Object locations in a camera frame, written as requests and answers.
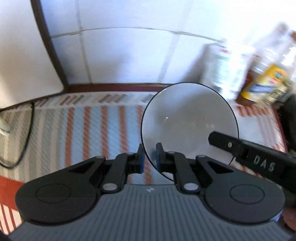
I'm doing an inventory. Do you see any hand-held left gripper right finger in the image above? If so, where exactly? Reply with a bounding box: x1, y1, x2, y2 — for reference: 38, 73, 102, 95
156, 143, 234, 194

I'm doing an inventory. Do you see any oil bottle with yellow label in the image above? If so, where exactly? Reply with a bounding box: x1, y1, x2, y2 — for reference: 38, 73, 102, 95
240, 23, 292, 103

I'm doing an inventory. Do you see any clear vinegar bottle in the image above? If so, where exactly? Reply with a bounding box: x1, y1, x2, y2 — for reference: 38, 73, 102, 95
266, 30, 296, 106

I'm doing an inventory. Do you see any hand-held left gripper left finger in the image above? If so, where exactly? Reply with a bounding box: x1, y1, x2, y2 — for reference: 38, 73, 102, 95
69, 144, 146, 193

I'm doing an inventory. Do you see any black cable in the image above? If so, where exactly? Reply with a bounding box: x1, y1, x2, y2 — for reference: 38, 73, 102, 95
0, 102, 35, 169

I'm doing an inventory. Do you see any white bowl with dark rim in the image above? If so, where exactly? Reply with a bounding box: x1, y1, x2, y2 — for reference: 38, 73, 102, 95
141, 82, 239, 181

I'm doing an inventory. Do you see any white appliance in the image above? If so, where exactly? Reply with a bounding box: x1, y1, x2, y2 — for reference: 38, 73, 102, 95
0, 0, 65, 109

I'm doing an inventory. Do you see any striped table mat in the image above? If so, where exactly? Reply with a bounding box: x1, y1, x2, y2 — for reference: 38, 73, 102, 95
0, 91, 289, 234

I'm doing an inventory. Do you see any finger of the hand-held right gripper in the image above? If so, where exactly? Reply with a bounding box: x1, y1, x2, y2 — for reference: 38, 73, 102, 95
208, 131, 296, 186

